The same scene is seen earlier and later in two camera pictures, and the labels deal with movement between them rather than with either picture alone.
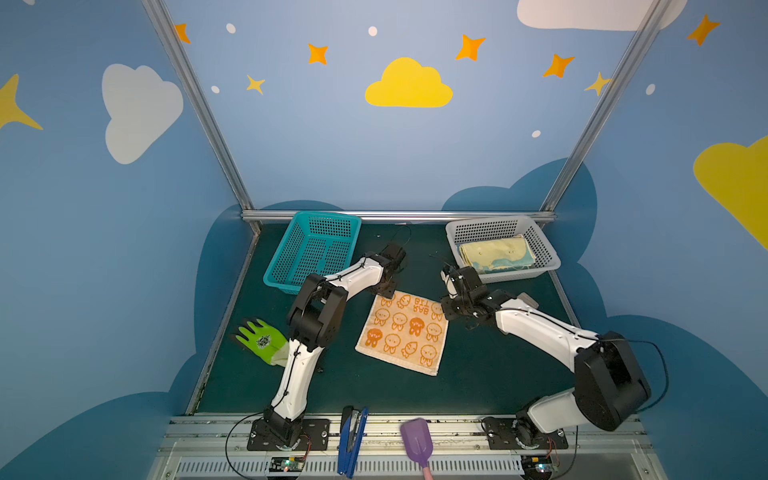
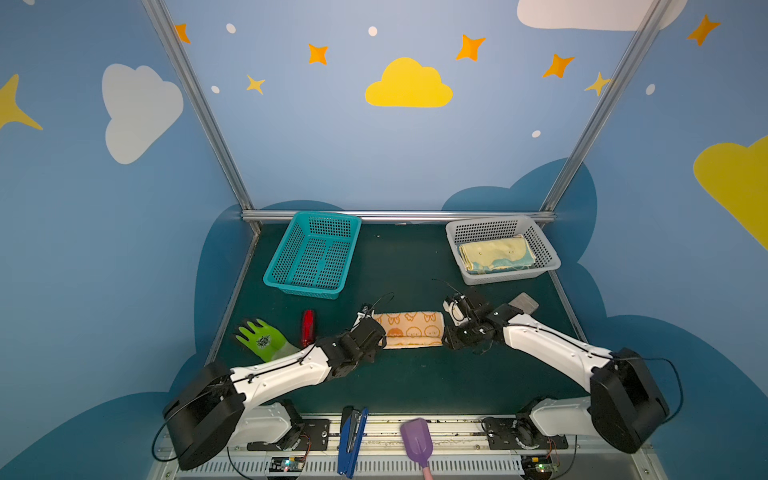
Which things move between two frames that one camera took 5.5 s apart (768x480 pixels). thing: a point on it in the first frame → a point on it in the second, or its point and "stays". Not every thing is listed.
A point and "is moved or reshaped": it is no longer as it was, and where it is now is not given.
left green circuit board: [287, 464] stays
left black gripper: [389, 280] → [372, 335]
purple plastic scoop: [418, 439] stays
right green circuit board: [540, 466] stays
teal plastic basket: [316, 243] stays
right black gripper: [459, 308] → [459, 328]
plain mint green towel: [498, 254] stays
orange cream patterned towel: [406, 330] is moved or reshaped
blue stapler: [352, 424] stays
